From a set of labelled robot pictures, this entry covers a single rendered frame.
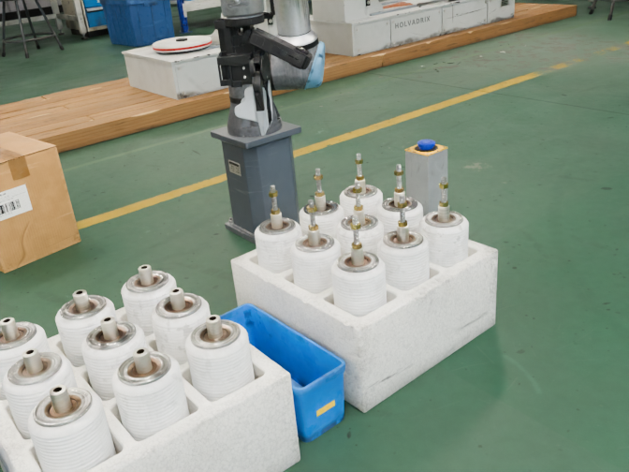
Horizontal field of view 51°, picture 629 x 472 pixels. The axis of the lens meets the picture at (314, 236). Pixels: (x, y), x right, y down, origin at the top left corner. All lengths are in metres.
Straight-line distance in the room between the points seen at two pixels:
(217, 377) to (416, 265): 0.44
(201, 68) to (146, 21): 2.45
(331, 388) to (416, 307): 0.21
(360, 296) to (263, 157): 0.73
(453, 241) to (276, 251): 0.35
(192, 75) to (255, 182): 1.60
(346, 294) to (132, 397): 0.41
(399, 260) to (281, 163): 0.70
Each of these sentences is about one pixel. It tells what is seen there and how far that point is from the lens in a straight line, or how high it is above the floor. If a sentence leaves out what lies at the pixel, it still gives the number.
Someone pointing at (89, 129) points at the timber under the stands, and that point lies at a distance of 3.08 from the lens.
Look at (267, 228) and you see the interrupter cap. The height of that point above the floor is 0.25.
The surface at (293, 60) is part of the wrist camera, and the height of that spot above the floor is 0.59.
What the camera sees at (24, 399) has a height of 0.23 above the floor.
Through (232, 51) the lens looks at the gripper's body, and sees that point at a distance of 1.23.
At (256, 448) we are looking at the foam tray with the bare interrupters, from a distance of 1.08.
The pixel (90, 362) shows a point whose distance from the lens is 1.07.
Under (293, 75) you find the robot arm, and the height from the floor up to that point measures 0.45.
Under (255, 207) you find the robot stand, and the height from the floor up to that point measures 0.10.
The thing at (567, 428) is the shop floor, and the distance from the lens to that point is 1.23.
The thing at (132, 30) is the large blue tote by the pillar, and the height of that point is 0.13.
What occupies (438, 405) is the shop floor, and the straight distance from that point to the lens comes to 1.25.
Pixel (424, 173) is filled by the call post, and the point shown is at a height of 0.27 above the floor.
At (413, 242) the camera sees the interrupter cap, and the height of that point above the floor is 0.25.
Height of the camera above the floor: 0.80
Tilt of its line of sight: 25 degrees down
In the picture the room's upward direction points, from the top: 5 degrees counter-clockwise
